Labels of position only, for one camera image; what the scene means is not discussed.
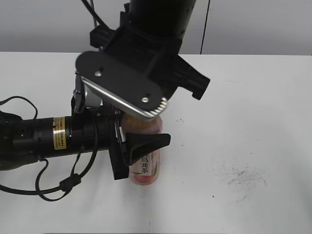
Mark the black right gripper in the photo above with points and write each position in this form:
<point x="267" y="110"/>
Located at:
<point x="152" y="56"/>

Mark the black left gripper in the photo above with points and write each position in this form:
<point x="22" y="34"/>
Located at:
<point x="137" y="145"/>

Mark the pink peach oolong tea bottle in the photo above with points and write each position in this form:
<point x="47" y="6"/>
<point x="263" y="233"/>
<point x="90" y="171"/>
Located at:
<point x="146" y="170"/>

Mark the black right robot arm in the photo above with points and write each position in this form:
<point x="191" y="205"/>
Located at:
<point x="163" y="18"/>

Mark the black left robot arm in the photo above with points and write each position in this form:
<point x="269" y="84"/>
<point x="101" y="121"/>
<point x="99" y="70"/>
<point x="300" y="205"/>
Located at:
<point x="23" y="142"/>

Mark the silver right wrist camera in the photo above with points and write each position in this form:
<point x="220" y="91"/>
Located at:
<point x="120" y="85"/>

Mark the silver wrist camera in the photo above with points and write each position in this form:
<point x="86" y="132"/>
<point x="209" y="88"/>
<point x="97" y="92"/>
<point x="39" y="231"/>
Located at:
<point x="83" y="97"/>
<point x="120" y="85"/>

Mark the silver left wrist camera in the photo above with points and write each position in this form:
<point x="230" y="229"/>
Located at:
<point x="83" y="97"/>

